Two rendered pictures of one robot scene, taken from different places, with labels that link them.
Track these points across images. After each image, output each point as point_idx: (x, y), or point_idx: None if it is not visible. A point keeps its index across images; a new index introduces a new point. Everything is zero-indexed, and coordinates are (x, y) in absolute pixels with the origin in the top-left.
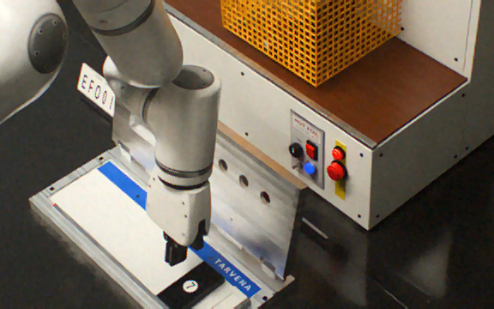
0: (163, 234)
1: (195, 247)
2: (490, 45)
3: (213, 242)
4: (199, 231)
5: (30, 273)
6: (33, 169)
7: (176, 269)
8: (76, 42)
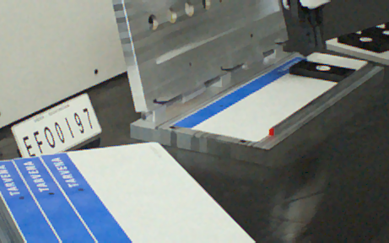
0: (314, 22)
1: (323, 4)
2: None
3: (260, 72)
4: None
5: (359, 148)
6: (201, 178)
7: (304, 82)
8: None
